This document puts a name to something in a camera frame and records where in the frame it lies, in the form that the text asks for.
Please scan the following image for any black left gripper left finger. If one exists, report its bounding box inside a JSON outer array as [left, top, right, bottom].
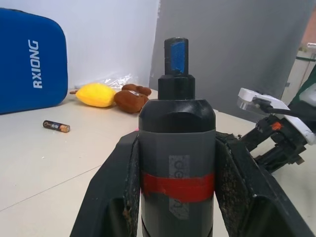
[[70, 131, 142, 237]]

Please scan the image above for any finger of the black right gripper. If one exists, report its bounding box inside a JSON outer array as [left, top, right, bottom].
[[252, 147, 278, 168], [239, 128, 271, 149]]

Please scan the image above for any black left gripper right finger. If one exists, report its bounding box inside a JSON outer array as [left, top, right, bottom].
[[211, 132, 316, 237]]

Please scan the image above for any grey electric screwdriver red band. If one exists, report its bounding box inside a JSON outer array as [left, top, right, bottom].
[[137, 36, 217, 237]]

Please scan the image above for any black orange AA battery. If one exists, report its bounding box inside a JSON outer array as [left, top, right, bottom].
[[42, 119, 71, 134]]

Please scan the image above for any grey backdrop panel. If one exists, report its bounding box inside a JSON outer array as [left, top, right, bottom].
[[149, 0, 311, 124]]

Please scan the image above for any brown plush toy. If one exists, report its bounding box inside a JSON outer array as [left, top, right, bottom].
[[113, 83, 152, 114]]

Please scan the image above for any yellow plush toy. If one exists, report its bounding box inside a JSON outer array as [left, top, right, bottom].
[[75, 82, 117, 108]]

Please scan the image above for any clear crinkled plastic wrap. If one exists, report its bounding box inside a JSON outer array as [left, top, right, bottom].
[[98, 73, 139, 90]]

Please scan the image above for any blue RXIONG zip case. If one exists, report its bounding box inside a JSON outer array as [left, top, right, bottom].
[[0, 7, 69, 116]]

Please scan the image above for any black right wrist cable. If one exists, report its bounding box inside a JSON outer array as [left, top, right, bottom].
[[252, 96, 298, 116]]

